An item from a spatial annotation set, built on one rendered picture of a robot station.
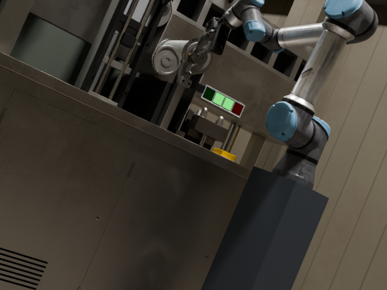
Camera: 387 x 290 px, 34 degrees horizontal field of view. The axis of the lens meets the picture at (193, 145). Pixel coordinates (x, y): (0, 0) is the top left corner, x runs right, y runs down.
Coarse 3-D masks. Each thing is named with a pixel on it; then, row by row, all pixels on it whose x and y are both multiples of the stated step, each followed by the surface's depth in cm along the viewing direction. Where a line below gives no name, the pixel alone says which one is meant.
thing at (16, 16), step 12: (12, 0) 230; (24, 0) 232; (0, 12) 230; (12, 12) 230; (24, 12) 232; (0, 24) 229; (12, 24) 231; (0, 36) 230; (12, 36) 232; (0, 48) 230; (12, 48) 232
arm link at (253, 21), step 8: (248, 8) 235; (256, 8) 235; (248, 16) 233; (256, 16) 232; (248, 24) 231; (256, 24) 230; (264, 24) 234; (248, 32) 231; (256, 32) 230; (264, 32) 232; (256, 40) 234; (264, 40) 238
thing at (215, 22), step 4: (224, 16) 244; (212, 20) 251; (216, 20) 252; (220, 20) 250; (224, 20) 244; (208, 24) 253; (212, 24) 250; (216, 24) 250; (224, 24) 246; (228, 24) 244; (208, 28) 252; (212, 28) 249; (216, 28) 248; (232, 28) 245; (212, 32) 248; (208, 36) 249; (212, 36) 249; (208, 40) 251; (212, 40) 251
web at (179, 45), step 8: (160, 32) 256; (152, 40) 259; (160, 40) 253; (176, 40) 276; (112, 48) 251; (136, 48) 269; (152, 48) 255; (176, 48) 266; (152, 56) 253; (144, 64) 261; (152, 64) 253; (144, 72) 269; (152, 72) 260; (104, 80) 245
